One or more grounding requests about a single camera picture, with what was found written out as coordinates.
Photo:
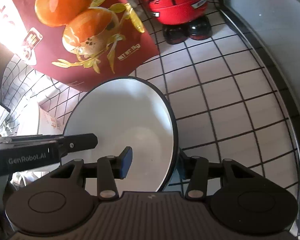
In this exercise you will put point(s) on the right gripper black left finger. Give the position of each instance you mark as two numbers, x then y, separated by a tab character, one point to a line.
109	169

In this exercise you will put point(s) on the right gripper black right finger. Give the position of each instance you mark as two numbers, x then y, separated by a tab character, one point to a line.
196	169

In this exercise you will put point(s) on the blue ceramic bowl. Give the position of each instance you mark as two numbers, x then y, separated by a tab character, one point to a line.
128	111

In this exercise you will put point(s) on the white paper cup bowl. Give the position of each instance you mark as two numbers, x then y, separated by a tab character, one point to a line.
36	121

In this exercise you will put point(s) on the red quail eggs bag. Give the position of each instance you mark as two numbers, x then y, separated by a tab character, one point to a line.
80	43

